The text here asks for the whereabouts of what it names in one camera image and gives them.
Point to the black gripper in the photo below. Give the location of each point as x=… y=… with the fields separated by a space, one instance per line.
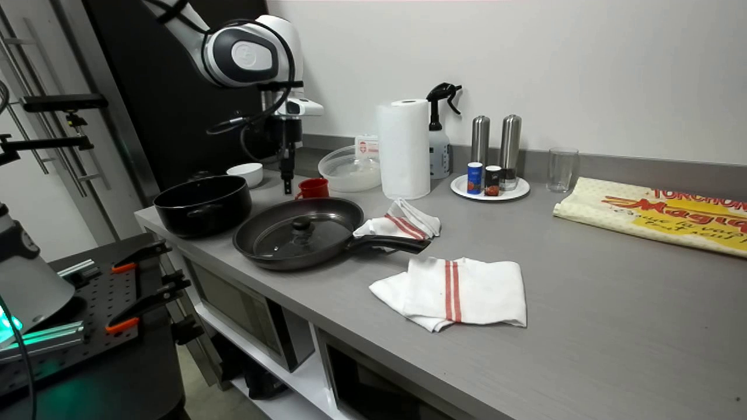
x=288 y=142

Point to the glass lid black knob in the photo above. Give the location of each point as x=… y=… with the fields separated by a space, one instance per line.
x=281 y=242

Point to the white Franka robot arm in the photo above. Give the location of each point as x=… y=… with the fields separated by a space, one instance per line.
x=248 y=54

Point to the black frying pan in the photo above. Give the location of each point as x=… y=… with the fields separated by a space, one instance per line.
x=341 y=213

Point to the clear drinking glass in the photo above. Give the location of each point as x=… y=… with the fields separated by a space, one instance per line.
x=563 y=172

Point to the red mug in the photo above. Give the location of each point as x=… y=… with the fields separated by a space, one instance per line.
x=313 y=189

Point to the small white bowl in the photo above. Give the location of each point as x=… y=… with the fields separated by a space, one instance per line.
x=246 y=173

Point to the clear plastic bowl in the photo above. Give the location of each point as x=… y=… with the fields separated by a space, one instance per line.
x=347 y=172

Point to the crumpled white cloth red stripes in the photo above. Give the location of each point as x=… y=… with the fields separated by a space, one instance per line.
x=397 y=222

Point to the white paper towel roll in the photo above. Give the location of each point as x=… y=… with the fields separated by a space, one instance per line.
x=402 y=147

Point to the built-in black oven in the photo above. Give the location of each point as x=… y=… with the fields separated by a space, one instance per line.
x=375 y=389
x=248 y=311

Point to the spray bottle black trigger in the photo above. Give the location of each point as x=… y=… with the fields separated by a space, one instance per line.
x=439 y=147

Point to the black clamp orange tips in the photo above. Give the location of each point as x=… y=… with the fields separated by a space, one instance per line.
x=141 y=255
x=147 y=299

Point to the small blue-labelled jar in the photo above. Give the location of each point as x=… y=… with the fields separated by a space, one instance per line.
x=474 y=179

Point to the steel pepper mill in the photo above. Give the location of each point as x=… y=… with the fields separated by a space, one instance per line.
x=480 y=142
x=510 y=147

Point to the white counter cabinet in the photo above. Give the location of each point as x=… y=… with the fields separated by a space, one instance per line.
x=305 y=382

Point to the small dark spice jar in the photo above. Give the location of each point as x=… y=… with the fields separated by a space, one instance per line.
x=494 y=181

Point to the folded white cloth red stripes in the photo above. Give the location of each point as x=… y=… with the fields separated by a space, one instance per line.
x=467 y=293

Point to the black perforated breadboard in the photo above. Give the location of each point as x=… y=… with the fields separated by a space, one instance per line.
x=102 y=299

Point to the round white plate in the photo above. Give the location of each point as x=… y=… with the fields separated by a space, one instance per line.
x=514 y=189

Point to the black robot table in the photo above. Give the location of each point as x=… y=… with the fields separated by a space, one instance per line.
x=117 y=382

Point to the yellow printed bag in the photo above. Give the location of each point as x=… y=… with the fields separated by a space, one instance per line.
x=661 y=217

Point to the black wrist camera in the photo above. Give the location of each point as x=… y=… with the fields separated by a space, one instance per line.
x=260 y=139

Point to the black stereo camera bar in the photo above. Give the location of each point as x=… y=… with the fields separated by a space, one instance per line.
x=65 y=103

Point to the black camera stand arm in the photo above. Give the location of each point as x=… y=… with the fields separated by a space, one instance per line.
x=47 y=144

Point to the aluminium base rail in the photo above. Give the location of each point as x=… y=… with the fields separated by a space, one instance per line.
x=47 y=340

